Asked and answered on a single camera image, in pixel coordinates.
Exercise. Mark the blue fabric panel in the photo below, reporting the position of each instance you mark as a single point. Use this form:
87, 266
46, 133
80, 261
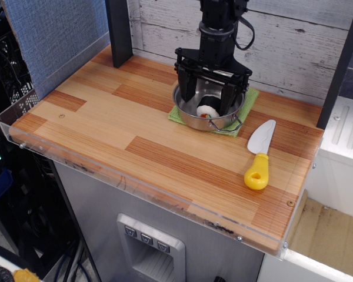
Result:
56, 38

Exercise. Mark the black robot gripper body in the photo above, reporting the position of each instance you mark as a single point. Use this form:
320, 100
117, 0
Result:
215, 59

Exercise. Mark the yellow black object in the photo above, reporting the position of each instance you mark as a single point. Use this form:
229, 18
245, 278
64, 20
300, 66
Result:
21, 275

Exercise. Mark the silver dispenser panel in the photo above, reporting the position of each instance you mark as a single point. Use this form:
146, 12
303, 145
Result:
152, 255

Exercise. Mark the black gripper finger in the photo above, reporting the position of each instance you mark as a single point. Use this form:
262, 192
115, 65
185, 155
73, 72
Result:
229, 94
187, 83

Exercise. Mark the yellow handled toy knife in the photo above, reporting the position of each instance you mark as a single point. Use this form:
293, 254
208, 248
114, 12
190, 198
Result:
257, 175

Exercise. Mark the black vertical post left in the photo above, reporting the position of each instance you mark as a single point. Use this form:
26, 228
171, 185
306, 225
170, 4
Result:
119, 31

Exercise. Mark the green cloth mat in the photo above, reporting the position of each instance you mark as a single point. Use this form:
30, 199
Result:
251, 97

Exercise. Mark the clear acrylic table guard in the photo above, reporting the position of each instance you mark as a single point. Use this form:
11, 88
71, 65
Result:
124, 140

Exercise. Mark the black vertical post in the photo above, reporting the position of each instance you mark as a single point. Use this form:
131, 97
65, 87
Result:
119, 31
337, 80

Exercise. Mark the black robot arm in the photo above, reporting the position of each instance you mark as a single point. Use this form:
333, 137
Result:
223, 16

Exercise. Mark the plush sushi roll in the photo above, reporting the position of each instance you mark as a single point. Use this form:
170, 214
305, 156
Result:
208, 107

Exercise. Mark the black vertical post right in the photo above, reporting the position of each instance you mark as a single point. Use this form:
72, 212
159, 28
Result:
337, 80

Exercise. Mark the stainless steel pot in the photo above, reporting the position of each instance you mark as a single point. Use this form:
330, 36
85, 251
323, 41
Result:
229, 123

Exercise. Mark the silver toy fridge cabinet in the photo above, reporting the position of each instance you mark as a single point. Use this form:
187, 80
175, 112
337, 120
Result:
96, 205

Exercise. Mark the white side cabinet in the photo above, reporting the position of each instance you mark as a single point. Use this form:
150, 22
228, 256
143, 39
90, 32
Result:
320, 245

